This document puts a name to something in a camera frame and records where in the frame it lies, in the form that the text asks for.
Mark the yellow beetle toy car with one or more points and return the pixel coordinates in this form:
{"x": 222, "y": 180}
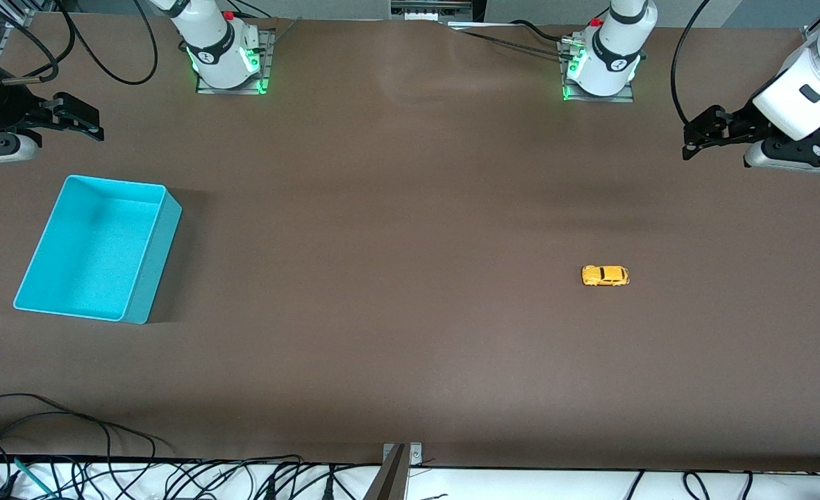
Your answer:
{"x": 607, "y": 276}

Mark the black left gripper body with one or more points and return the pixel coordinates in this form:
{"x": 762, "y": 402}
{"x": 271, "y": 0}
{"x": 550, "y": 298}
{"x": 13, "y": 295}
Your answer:
{"x": 738, "y": 122}

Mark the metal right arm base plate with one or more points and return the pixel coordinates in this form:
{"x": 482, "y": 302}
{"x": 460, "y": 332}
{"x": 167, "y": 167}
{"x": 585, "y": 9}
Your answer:
{"x": 232, "y": 90}

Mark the turquoise plastic bin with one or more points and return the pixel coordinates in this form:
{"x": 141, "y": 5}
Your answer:
{"x": 90, "y": 250}

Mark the dark metal camera pole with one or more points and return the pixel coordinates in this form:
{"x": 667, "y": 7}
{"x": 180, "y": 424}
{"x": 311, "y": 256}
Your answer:
{"x": 389, "y": 479}

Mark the silver metal bracket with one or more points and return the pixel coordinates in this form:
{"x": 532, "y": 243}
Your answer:
{"x": 415, "y": 455}

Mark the white lower desk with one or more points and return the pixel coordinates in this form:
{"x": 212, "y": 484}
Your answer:
{"x": 521, "y": 486}

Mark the white flat strip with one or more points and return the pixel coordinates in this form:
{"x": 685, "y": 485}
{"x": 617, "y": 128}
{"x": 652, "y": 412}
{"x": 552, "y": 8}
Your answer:
{"x": 479, "y": 26}

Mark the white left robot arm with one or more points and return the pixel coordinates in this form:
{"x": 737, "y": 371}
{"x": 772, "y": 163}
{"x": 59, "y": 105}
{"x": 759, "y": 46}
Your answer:
{"x": 618, "y": 48}

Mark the black plug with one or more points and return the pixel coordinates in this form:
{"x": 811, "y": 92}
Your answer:
{"x": 328, "y": 487}
{"x": 269, "y": 487}

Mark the grey power strip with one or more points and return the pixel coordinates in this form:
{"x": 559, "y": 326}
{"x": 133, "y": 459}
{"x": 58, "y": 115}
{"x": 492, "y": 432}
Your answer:
{"x": 430, "y": 8}

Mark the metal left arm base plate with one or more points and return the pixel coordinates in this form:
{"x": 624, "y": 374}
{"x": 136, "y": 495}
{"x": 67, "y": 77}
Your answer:
{"x": 621, "y": 98}

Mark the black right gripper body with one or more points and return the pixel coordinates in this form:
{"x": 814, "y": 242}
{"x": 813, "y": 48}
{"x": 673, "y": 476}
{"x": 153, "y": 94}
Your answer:
{"x": 8, "y": 111}

